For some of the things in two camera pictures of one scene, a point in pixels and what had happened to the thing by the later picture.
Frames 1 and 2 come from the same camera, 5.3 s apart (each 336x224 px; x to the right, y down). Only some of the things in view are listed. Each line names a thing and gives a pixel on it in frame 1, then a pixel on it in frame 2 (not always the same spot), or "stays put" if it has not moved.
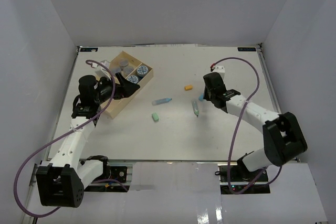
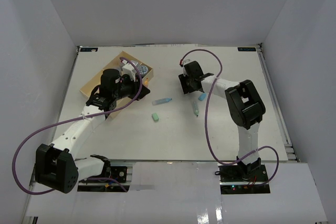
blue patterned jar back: (142, 70) stays put
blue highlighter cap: (200, 98) stays put
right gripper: (206, 96) to (182, 79)
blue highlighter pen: (160, 101) stays put
